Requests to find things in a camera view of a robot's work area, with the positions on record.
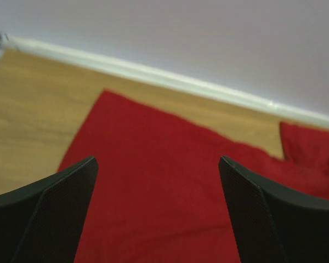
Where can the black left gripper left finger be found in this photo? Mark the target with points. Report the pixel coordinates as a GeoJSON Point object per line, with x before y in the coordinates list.
{"type": "Point", "coordinates": [43, 221]}

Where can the dark red t shirt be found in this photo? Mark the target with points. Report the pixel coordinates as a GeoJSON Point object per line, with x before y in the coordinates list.
{"type": "Point", "coordinates": [158, 195]}

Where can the aluminium table edge rail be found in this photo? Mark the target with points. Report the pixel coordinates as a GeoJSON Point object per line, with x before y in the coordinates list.
{"type": "Point", "coordinates": [149, 75]}

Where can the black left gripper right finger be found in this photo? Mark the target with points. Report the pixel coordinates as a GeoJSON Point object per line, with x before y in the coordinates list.
{"type": "Point", "coordinates": [272, 222]}

